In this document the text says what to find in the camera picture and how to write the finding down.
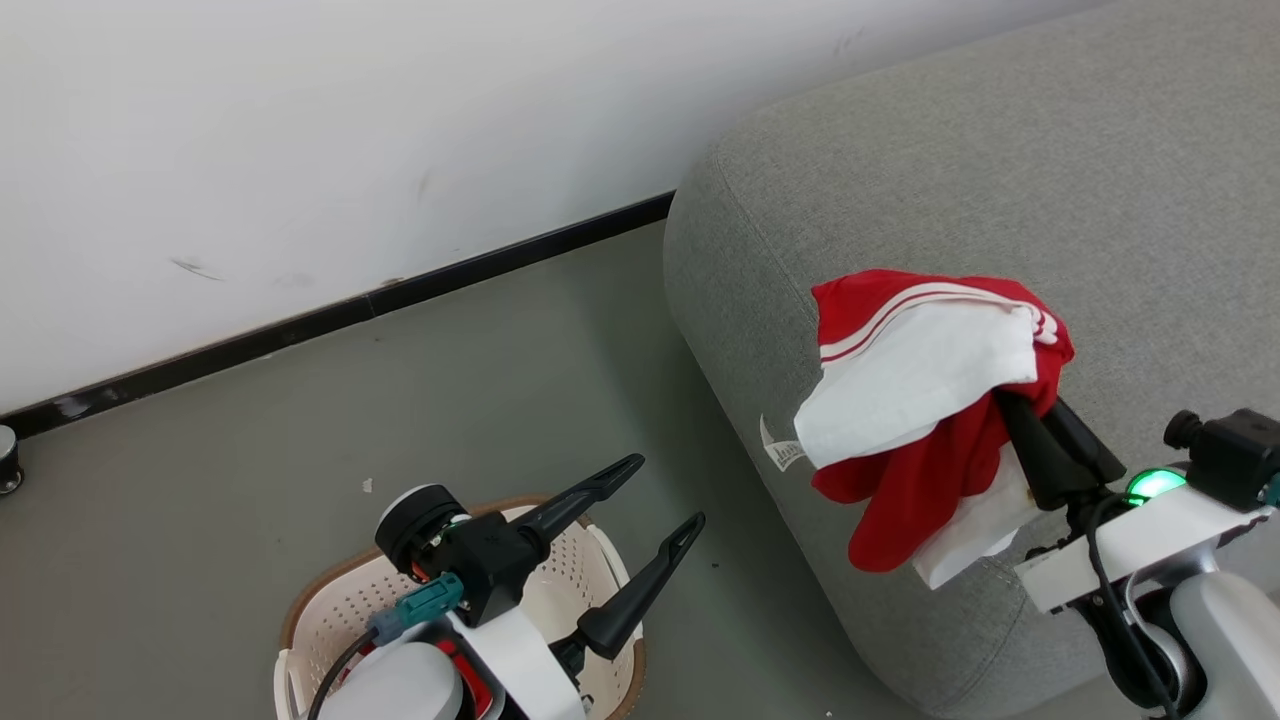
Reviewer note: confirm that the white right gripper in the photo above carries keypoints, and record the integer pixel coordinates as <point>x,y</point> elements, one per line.
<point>1180,530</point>

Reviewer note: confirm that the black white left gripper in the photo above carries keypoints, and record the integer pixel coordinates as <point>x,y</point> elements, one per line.
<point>490,565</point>

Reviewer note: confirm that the red and white garment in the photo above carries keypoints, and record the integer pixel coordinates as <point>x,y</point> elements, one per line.
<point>920,390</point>

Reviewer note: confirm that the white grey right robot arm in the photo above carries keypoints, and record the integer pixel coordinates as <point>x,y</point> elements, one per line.
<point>1235,640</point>

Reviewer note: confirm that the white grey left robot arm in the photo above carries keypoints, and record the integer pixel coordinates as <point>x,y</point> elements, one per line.
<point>400,690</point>

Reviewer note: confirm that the white printed paper label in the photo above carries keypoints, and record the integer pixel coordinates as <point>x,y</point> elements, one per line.
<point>782,452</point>

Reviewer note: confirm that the grey fabric sofa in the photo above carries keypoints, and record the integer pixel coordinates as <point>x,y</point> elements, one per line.
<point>1000,150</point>

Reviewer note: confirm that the dark baseboard strip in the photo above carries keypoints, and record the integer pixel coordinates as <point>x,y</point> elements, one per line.
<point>300,325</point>

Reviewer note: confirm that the small metal cabinet foot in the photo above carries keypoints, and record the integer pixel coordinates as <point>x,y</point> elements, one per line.
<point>6,460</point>

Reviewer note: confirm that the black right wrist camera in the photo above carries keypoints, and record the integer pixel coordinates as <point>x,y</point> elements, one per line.
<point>1235,455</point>

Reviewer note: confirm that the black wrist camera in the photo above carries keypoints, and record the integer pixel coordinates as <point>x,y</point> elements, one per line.
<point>1235,455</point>
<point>415,525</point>

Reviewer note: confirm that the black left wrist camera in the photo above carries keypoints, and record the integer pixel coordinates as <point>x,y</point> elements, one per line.
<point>415,525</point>

